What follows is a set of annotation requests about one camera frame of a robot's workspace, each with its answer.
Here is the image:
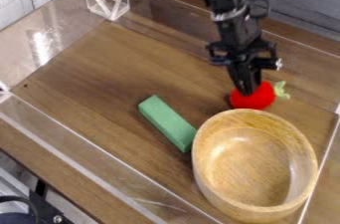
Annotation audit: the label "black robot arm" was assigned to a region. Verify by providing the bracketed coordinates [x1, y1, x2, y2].
[204, 0, 281, 96]

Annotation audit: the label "red plush tomato toy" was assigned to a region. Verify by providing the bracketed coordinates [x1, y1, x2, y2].
[229, 81, 290, 110]

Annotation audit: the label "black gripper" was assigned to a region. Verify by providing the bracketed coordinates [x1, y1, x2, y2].
[205, 10, 281, 96]

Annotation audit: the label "clear acrylic enclosure walls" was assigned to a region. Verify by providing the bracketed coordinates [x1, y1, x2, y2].
[0, 0, 340, 224]

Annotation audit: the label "black clamp mount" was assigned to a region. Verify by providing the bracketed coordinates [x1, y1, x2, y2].
[29, 180, 74, 224]

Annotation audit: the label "clear acrylic corner bracket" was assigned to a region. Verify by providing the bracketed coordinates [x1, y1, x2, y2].
[85, 0, 130, 21]

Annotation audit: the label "black cable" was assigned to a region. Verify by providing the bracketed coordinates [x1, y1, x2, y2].
[0, 195, 41, 224]

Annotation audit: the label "green rectangular block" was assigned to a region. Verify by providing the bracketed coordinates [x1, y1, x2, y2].
[138, 95, 196, 152]

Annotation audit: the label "wooden bowl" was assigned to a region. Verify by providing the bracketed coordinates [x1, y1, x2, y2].
[190, 109, 318, 223]

